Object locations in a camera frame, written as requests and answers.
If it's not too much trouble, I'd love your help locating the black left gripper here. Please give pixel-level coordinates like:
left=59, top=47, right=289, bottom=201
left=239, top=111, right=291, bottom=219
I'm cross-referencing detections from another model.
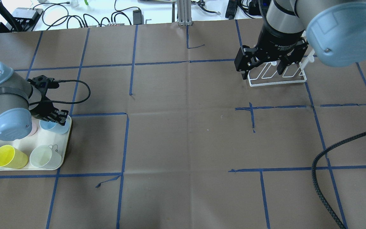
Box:
left=27, top=75, right=69, bottom=124

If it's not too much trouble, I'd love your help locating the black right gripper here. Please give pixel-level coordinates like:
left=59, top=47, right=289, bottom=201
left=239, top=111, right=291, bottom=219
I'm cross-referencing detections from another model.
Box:
left=234, top=29, right=309, bottom=80

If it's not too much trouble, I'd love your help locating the light blue plastic cup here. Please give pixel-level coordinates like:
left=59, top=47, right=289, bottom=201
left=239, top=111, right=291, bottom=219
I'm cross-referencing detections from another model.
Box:
left=39, top=116, right=71, bottom=134

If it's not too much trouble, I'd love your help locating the pale green white cup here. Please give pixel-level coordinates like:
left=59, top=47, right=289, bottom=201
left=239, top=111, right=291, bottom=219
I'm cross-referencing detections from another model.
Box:
left=29, top=145, right=63, bottom=170

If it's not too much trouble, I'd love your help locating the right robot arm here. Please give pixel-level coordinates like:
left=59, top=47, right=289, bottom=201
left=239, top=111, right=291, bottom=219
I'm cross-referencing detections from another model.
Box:
left=234, top=0, right=366, bottom=79

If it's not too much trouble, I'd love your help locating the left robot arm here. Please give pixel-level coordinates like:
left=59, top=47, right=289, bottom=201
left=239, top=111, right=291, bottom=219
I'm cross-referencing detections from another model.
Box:
left=0, top=61, right=68, bottom=142

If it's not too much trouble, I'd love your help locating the pink plastic cup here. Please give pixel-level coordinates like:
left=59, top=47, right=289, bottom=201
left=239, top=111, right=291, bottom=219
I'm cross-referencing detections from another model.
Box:
left=28, top=118, right=39, bottom=136

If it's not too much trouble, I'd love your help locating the yellow plastic cup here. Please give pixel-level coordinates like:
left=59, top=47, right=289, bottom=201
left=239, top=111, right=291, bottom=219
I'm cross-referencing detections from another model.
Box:
left=0, top=145, right=29, bottom=169

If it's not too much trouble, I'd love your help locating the cream plastic tray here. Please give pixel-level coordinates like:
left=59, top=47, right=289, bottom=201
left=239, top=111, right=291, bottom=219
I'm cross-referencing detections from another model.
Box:
left=0, top=116, right=72, bottom=171

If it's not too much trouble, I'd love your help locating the black power adapter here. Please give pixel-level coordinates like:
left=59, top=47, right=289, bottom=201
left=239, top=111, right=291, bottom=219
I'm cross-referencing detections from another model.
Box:
left=132, top=9, right=144, bottom=25

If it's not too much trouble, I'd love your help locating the white wire cup rack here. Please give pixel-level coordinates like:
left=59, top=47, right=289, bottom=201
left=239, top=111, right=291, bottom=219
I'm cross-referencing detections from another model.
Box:
left=246, top=48, right=315, bottom=87

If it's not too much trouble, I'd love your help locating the black braided left cable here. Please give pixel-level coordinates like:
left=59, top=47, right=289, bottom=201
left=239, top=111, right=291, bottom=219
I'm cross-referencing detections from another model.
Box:
left=38, top=80, right=91, bottom=105

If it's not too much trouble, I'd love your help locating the black braided cable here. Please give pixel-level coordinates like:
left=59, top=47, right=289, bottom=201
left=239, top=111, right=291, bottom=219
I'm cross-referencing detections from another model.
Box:
left=38, top=80, right=91, bottom=105
left=312, top=126, right=366, bottom=229

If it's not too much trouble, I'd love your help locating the aluminium frame post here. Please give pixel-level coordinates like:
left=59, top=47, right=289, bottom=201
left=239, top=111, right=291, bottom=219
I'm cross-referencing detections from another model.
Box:
left=177, top=0, right=193, bottom=26

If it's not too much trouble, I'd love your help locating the black braided right cable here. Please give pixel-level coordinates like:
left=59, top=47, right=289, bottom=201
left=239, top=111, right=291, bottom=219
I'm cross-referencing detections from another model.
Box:
left=312, top=126, right=366, bottom=229

